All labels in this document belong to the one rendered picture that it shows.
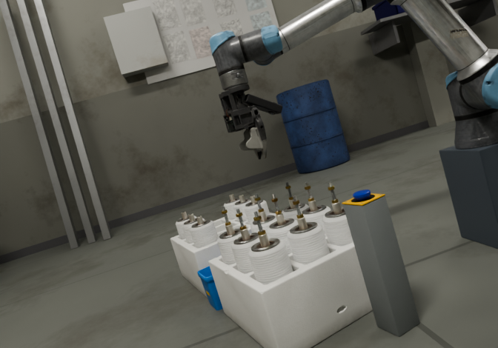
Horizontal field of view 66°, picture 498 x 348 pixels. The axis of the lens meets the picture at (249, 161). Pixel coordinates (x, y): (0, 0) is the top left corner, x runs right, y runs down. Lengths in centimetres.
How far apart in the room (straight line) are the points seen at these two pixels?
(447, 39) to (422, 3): 11
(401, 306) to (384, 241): 15
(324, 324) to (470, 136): 69
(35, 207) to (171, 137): 149
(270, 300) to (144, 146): 324
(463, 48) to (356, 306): 71
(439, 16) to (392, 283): 67
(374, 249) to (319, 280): 17
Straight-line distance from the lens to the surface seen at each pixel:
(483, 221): 135
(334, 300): 103
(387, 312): 98
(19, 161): 433
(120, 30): 407
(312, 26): 122
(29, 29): 413
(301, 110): 356
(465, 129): 131
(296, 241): 100
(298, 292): 96
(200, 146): 400
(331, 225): 106
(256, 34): 108
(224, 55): 108
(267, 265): 95
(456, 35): 115
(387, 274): 94
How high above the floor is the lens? 54
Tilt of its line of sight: 4 degrees down
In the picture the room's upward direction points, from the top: 17 degrees counter-clockwise
